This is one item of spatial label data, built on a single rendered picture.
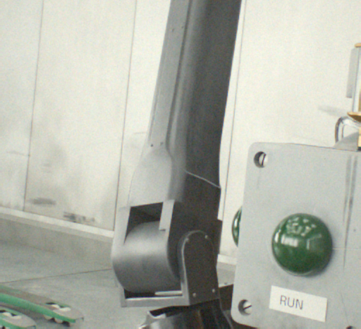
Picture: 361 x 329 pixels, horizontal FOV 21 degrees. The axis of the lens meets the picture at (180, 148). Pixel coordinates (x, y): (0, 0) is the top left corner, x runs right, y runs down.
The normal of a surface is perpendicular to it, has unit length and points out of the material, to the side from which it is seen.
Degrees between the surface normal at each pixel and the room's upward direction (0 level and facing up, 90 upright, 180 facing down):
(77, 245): 90
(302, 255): 99
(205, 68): 75
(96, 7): 90
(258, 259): 90
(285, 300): 90
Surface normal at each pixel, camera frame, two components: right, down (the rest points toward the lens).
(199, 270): 0.70, -0.14
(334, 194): -0.60, -0.02
